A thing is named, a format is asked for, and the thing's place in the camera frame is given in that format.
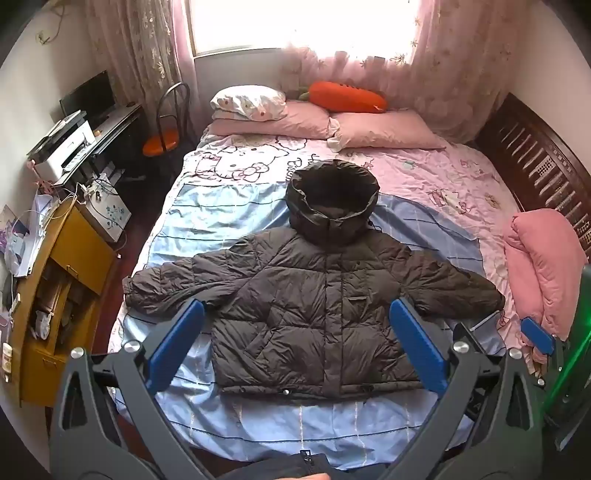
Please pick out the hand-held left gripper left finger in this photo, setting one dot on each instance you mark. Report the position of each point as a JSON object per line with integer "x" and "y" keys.
{"x": 178, "y": 341}

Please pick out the metal chair with orange seat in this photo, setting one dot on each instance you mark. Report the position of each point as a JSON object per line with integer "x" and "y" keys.
{"x": 159, "y": 141}

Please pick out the brown hooded puffer jacket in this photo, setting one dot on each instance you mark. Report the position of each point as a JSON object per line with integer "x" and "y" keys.
{"x": 300, "y": 300}

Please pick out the person's dark jacket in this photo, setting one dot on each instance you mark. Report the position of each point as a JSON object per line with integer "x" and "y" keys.
{"x": 314, "y": 464}

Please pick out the pink floral lace curtain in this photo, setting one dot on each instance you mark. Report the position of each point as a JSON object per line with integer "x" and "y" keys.
{"x": 138, "y": 55}
{"x": 438, "y": 83}

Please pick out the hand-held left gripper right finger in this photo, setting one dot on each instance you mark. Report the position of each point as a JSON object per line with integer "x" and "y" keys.
{"x": 418, "y": 341}

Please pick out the orange carrot plush pillow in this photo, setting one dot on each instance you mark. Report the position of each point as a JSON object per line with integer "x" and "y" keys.
{"x": 346, "y": 97}

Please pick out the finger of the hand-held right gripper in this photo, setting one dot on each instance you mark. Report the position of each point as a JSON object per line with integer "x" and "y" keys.
{"x": 538, "y": 334}

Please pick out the small white cloth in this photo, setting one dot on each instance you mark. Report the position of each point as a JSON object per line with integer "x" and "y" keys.
{"x": 334, "y": 138}

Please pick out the white plastic bag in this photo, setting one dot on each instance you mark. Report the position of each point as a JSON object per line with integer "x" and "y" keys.
{"x": 23, "y": 244}

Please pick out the white printer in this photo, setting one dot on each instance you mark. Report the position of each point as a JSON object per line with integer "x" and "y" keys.
{"x": 69, "y": 147}

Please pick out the black computer monitor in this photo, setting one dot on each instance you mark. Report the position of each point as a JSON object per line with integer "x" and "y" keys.
{"x": 90, "y": 99}

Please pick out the blue striped bed sheet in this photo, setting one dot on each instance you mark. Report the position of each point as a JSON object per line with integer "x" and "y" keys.
{"x": 207, "y": 217}

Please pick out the folded pink quilt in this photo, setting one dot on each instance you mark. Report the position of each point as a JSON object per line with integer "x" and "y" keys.
{"x": 549, "y": 267}

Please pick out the yellow wooden cabinet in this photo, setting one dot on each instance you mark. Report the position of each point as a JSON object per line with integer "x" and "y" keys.
{"x": 78, "y": 240}

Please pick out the dark glass computer desk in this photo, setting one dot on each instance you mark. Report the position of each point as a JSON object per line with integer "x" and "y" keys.
{"x": 115, "y": 124}

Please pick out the bright window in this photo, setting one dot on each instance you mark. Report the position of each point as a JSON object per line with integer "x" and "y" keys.
{"x": 300, "y": 23}

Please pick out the white floral pillow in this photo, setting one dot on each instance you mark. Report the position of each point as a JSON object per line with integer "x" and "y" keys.
{"x": 244, "y": 101}

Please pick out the pink pillow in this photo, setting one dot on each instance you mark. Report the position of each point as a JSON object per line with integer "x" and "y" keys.
{"x": 295, "y": 122}
{"x": 388, "y": 131}

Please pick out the dark wooden headboard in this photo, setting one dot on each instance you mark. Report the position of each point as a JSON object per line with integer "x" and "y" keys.
{"x": 531, "y": 152}

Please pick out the white flower print box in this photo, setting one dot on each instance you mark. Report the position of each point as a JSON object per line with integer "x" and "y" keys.
{"x": 113, "y": 212}

